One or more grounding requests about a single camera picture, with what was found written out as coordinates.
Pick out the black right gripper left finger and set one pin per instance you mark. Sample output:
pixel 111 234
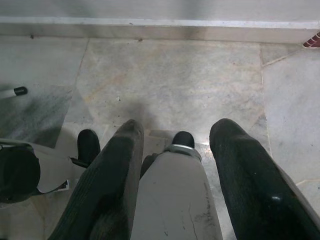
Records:
pixel 112 175

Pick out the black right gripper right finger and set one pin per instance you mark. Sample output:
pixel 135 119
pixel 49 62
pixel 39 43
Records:
pixel 245 180

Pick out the black robot left foot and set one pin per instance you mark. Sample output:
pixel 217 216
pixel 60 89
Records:
pixel 87 145

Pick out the black robot foot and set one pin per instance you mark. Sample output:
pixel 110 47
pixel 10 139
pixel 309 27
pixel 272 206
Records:
pixel 87 145
pixel 183 138

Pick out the black robot right foot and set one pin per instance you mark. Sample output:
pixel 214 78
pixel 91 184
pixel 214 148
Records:
pixel 183 138

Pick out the white table leg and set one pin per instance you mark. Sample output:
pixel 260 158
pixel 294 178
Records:
pixel 10 92

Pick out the dark red patterned mat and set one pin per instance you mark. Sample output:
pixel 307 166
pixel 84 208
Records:
pixel 313 41

